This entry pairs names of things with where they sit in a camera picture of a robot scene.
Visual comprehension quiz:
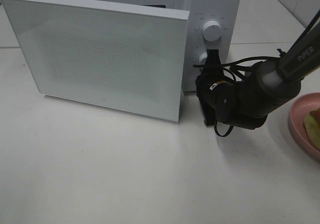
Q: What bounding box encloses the black camera cable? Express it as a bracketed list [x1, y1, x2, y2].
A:
[192, 48, 286, 137]

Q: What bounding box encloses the white bread sandwich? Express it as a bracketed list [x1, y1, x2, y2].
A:
[304, 109, 320, 149]

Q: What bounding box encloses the white lower microwave knob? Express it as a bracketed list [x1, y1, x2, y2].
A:
[198, 53, 208, 65]

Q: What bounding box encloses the white microwave knob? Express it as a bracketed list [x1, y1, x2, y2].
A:
[202, 20, 222, 42]
[198, 53, 208, 65]

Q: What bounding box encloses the white microwave oven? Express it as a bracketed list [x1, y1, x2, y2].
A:
[1, 0, 242, 92]

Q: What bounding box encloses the white microwave door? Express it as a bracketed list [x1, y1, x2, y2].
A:
[2, 0, 189, 122]

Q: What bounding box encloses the white upper microwave knob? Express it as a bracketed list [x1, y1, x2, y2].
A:
[202, 20, 222, 42]

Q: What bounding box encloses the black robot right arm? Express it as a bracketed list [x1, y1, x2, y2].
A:
[194, 13, 320, 136]

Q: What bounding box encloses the pink round plate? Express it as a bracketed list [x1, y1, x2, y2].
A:
[288, 92, 320, 162]

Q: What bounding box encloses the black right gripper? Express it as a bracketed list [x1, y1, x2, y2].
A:
[195, 50, 235, 126]

